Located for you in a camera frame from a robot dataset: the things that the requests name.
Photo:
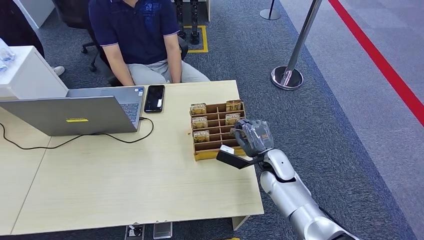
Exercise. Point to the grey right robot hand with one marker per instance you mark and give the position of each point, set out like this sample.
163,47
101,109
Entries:
255,139

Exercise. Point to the person's left forearm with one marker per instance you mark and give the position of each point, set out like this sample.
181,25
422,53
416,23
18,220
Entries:
173,59

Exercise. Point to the person's right forearm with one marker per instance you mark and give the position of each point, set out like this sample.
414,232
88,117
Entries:
119,66

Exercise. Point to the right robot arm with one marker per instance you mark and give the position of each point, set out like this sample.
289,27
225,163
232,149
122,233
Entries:
288,192

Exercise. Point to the hotel card without title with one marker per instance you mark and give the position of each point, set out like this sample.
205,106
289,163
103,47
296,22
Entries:
233,106

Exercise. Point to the wooden card holder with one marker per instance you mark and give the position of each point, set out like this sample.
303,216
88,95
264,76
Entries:
213,146

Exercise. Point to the person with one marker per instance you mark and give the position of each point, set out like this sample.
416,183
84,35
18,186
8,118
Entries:
23,30
139,33

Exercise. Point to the pale wooden table leg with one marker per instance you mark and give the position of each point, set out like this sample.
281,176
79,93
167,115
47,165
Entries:
240,222

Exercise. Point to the black smartphone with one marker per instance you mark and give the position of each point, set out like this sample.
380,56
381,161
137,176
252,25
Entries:
154,98

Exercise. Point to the silver floor socket cover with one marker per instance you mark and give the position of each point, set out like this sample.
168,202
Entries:
163,231

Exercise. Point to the black and silver humanoid robot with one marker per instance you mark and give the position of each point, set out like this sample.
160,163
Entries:
194,20

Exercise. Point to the red barrier belt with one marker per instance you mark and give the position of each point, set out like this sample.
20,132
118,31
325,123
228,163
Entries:
381,63

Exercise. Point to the floor power socket box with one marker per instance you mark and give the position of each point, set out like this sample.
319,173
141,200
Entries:
134,232

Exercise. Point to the yellow sticker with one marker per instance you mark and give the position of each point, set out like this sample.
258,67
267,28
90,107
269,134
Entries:
76,120

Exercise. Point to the grey laptop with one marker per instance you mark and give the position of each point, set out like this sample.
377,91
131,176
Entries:
66,114

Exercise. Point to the black office chair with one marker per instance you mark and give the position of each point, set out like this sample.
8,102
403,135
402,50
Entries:
76,15

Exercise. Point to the white desk unit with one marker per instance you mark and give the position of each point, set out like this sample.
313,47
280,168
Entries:
30,76

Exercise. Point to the white cabinet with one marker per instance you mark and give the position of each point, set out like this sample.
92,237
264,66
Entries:
34,11

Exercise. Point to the clear plastic water bottle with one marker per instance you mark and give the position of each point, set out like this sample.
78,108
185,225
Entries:
2,66
6,53

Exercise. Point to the black camera bracket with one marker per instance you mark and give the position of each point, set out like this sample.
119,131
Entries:
236,161

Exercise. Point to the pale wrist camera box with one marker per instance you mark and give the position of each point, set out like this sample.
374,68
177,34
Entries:
227,149

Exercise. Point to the chrome stanchion post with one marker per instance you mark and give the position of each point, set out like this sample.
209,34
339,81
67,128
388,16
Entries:
286,78
270,14

